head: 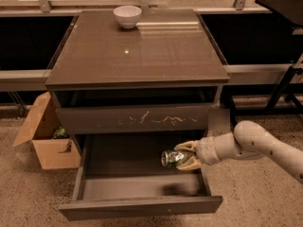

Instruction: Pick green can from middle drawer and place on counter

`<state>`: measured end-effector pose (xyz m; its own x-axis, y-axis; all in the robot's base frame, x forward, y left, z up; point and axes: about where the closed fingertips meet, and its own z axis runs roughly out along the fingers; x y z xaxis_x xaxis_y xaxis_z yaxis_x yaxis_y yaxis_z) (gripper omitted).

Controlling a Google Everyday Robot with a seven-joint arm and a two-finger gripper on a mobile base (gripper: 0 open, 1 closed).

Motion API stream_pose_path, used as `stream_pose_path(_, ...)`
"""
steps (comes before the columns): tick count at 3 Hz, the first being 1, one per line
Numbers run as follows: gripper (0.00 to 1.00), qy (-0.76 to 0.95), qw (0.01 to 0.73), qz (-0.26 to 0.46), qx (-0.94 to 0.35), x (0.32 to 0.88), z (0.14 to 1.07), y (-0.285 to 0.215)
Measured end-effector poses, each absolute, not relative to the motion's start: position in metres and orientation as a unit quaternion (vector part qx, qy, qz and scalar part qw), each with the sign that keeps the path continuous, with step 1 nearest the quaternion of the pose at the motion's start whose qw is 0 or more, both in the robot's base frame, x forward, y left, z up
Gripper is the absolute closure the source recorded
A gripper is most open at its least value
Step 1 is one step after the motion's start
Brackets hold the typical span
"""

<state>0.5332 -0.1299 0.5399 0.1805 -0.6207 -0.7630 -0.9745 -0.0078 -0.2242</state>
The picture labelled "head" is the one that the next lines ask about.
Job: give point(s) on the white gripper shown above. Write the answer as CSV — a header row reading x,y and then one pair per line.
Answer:
x,y
205,150

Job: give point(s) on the crushed green can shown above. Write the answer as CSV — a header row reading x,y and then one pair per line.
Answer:
x,y
174,158

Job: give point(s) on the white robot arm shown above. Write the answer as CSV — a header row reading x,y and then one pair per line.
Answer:
x,y
247,141

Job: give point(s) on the scratched grey top drawer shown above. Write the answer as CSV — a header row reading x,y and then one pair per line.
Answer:
x,y
137,118

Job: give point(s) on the open grey middle drawer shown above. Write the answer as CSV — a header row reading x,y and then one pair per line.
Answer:
x,y
121,176

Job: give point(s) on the grey drawer cabinet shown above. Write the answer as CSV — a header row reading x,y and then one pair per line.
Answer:
x,y
166,59

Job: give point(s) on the green item in box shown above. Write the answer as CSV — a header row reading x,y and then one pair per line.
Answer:
x,y
60,133

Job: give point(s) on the white ceramic bowl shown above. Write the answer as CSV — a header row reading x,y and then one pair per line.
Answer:
x,y
127,16

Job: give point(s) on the open cardboard box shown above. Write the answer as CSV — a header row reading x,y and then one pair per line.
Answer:
x,y
38,129

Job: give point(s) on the black table with legs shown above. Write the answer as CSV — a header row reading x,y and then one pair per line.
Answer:
x,y
280,82

